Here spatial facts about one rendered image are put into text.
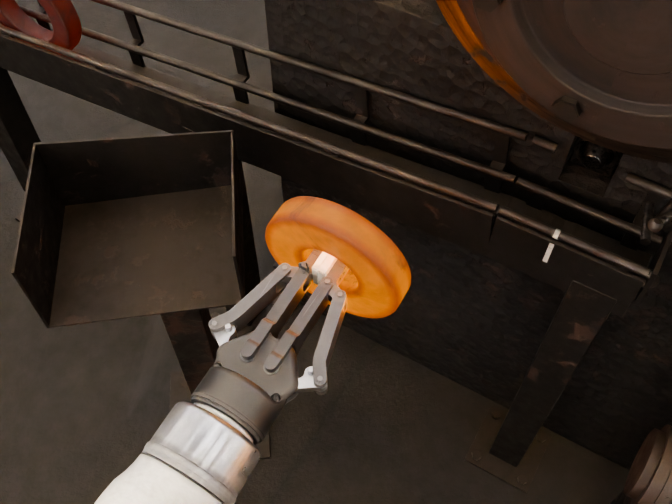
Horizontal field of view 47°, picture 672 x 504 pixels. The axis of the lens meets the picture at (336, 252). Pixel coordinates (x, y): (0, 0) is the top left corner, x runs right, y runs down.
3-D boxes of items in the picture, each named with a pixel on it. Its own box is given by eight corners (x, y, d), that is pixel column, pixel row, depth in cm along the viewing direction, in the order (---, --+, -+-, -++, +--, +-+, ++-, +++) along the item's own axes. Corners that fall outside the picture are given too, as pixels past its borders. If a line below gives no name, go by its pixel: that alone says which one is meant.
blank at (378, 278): (268, 174, 76) (249, 199, 74) (410, 229, 70) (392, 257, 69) (293, 261, 89) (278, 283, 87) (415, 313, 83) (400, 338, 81)
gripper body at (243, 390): (191, 416, 73) (245, 337, 77) (267, 460, 70) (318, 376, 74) (174, 387, 66) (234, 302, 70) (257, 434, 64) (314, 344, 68)
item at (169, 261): (145, 374, 161) (33, 142, 102) (271, 363, 163) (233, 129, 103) (140, 469, 150) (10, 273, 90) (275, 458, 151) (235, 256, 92)
